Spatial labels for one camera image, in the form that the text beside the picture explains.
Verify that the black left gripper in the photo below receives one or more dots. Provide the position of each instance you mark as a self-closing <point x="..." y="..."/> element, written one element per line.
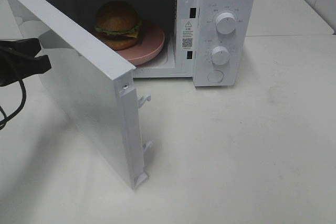
<point x="13" y="68"/>

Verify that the white microwave door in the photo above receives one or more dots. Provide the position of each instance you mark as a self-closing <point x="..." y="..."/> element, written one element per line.
<point x="91" y="83"/>

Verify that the burger with lettuce and cheese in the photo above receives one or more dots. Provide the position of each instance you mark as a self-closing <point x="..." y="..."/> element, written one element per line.
<point x="117" y="25"/>

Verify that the pink round plate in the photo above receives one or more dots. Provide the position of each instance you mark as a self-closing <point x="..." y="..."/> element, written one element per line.
<point x="150" y="43"/>

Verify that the round white door release button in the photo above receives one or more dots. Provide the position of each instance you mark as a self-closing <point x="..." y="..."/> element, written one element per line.
<point x="215" y="76"/>

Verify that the white microwave knob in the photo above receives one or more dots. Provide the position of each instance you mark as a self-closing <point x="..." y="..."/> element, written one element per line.
<point x="220" y="55"/>
<point x="225" y="22"/>

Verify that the white warning label sticker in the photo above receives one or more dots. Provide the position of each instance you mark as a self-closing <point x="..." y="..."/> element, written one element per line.
<point x="187" y="33"/>

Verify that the white microwave oven body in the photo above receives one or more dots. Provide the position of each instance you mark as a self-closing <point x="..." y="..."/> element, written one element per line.
<point x="173" y="61"/>

